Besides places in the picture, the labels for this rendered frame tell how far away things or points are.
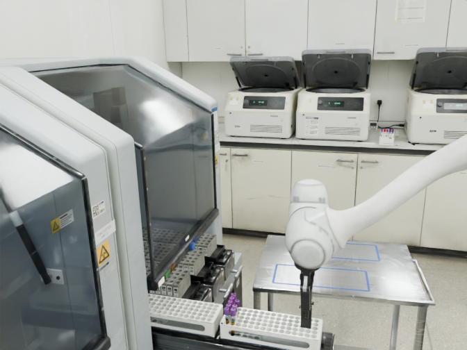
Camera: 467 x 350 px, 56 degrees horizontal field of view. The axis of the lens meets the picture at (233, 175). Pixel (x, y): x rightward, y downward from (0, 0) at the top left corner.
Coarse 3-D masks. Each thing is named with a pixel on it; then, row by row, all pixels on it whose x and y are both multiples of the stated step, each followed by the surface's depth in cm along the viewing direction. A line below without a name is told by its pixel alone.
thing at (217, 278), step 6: (216, 270) 170; (222, 270) 172; (210, 276) 166; (216, 276) 167; (222, 276) 173; (204, 282) 163; (210, 282) 163; (216, 282) 165; (222, 282) 173; (210, 288) 162; (216, 288) 166; (228, 288) 169; (216, 294) 166; (228, 294) 166
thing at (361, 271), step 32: (288, 256) 179; (352, 256) 178; (384, 256) 177; (256, 288) 158; (288, 288) 156; (320, 288) 156; (352, 288) 155; (384, 288) 155; (416, 288) 154; (416, 320) 151
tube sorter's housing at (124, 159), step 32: (0, 64) 141; (32, 64) 143; (64, 64) 159; (96, 64) 178; (32, 96) 109; (64, 96) 117; (192, 96) 174; (96, 128) 110; (128, 160) 114; (128, 192) 115; (128, 224) 116; (128, 256) 117; (128, 288) 118; (224, 288) 177; (128, 320) 121
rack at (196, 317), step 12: (156, 300) 144; (168, 300) 143; (180, 300) 144; (192, 300) 143; (156, 312) 137; (168, 312) 137; (180, 312) 136; (192, 312) 136; (204, 312) 136; (216, 312) 136; (156, 324) 137; (168, 324) 140; (180, 324) 140; (192, 324) 140; (204, 324) 132; (216, 324) 134
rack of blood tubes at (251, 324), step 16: (240, 320) 132; (256, 320) 132; (272, 320) 132; (288, 320) 132; (320, 320) 131; (224, 336) 131; (240, 336) 130; (256, 336) 130; (272, 336) 126; (288, 336) 125; (304, 336) 124; (320, 336) 124
